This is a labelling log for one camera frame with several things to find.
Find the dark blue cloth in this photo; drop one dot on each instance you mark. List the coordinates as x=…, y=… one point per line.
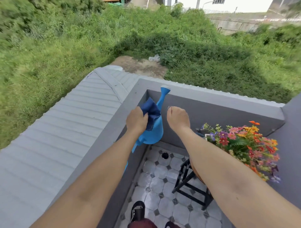
x=151, y=110

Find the person's left forearm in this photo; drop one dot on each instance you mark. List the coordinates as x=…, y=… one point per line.
x=94, y=185

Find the person's right forearm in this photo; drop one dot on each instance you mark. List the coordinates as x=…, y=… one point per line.
x=230, y=185

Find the colourful flower bunch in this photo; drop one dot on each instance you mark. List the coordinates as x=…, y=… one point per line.
x=247, y=143

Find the brown flower pot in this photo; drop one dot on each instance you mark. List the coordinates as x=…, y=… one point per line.
x=196, y=175

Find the blue plastic watering can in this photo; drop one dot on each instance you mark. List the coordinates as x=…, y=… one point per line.
x=154, y=135

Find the grey corrugated roof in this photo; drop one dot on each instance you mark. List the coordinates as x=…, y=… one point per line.
x=58, y=131

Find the green overgrown vegetation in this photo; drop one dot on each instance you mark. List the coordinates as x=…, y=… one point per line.
x=70, y=47

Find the grey concrete boundary wall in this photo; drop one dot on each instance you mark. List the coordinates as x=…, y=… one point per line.
x=235, y=24

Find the person's right thumb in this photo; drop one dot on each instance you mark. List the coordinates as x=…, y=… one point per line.
x=169, y=110

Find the black wooden plant stand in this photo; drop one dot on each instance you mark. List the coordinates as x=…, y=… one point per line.
x=181, y=175

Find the person's left thumb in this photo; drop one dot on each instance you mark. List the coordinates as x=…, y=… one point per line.
x=145, y=116

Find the maroon trousers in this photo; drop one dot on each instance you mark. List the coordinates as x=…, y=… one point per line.
x=143, y=224

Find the person's right hand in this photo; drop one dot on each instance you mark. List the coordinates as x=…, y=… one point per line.
x=178, y=119

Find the black sandal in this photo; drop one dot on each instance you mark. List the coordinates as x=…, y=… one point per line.
x=137, y=211

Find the person's left hand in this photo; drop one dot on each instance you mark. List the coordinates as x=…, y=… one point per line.
x=135, y=122

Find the black floor drain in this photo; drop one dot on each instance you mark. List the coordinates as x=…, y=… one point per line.
x=165, y=155

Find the white plastic bag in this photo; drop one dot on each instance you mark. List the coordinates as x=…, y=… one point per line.
x=154, y=58

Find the white building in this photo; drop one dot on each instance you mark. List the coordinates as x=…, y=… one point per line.
x=235, y=4

